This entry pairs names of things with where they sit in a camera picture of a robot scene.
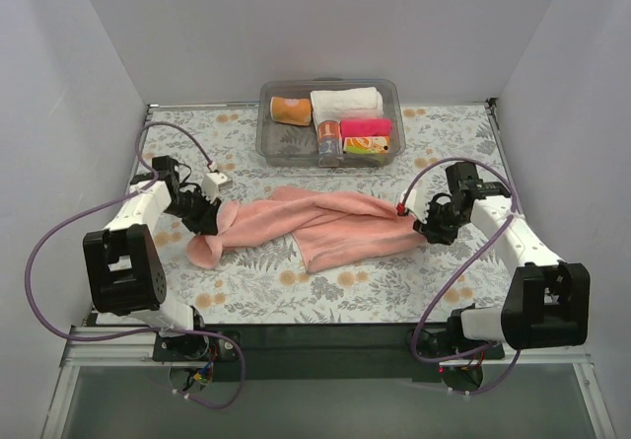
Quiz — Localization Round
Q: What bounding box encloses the rabbit print towel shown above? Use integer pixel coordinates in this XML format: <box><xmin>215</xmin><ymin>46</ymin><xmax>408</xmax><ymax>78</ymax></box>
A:
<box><xmin>316</xmin><ymin>120</ymin><xmax>342</xmax><ymax>156</ymax></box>

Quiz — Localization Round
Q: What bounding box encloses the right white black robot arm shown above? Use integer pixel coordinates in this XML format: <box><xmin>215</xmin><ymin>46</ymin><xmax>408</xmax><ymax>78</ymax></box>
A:
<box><xmin>397</xmin><ymin>157</ymin><xmax>591</xmax><ymax>360</ymax></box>

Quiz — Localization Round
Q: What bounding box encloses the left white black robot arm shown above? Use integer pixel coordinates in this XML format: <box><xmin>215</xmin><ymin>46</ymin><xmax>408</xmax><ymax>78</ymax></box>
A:
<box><xmin>83</xmin><ymin>156</ymin><xmax>232</xmax><ymax>360</ymax></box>

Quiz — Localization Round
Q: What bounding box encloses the floral table mat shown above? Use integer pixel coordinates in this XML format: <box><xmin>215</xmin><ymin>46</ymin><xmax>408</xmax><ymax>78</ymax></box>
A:
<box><xmin>143</xmin><ymin>105</ymin><xmax>511</xmax><ymax>324</ymax></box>

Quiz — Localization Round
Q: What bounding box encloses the hot pink rolled towel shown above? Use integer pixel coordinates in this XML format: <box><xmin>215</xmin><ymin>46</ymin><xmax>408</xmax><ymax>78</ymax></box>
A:
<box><xmin>340</xmin><ymin>118</ymin><xmax>392</xmax><ymax>138</ymax></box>

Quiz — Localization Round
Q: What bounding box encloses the orange print rolled towel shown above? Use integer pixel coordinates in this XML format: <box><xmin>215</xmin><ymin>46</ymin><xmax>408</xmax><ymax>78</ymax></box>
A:
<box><xmin>343</xmin><ymin>136</ymin><xmax>390</xmax><ymax>155</ymax></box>

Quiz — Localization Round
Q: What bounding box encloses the clear plastic bin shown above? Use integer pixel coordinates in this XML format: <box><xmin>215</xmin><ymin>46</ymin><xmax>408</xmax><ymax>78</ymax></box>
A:
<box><xmin>256</xmin><ymin>79</ymin><xmax>405</xmax><ymax>168</ymax></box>

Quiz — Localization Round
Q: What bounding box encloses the white rolled towel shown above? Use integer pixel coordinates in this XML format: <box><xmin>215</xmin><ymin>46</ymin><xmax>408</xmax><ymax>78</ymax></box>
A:
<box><xmin>310</xmin><ymin>87</ymin><xmax>384</xmax><ymax>123</ymax></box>

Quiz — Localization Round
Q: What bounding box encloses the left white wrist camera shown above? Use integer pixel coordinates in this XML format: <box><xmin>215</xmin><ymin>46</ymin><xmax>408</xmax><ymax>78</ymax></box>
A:
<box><xmin>200</xmin><ymin>163</ymin><xmax>233</xmax><ymax>202</ymax></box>

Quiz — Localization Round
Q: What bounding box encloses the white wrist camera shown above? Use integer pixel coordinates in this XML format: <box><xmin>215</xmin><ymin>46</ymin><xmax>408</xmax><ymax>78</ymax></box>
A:
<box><xmin>396</xmin><ymin>189</ymin><xmax>430</xmax><ymax>233</ymax></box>
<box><xmin>200</xmin><ymin>163</ymin><xmax>233</xmax><ymax>202</ymax></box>

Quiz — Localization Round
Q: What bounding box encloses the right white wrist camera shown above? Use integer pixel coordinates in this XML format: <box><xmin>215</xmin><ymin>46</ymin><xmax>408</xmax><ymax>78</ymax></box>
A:
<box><xmin>396</xmin><ymin>189</ymin><xmax>430</xmax><ymax>233</ymax></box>

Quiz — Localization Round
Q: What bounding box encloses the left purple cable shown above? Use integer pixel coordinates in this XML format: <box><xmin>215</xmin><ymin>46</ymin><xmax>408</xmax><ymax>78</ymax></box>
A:
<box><xmin>24</xmin><ymin>121</ymin><xmax>246</xmax><ymax>410</ymax></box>

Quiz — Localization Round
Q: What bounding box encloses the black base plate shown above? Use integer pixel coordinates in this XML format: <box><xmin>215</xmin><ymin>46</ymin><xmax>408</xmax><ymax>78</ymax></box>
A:
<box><xmin>152</xmin><ymin>323</ymin><xmax>475</xmax><ymax>383</ymax></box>

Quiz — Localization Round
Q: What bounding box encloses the aluminium frame rail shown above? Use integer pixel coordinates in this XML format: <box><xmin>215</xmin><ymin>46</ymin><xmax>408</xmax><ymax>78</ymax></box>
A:
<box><xmin>63</xmin><ymin>326</ymin><xmax>593</xmax><ymax>366</ymax></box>

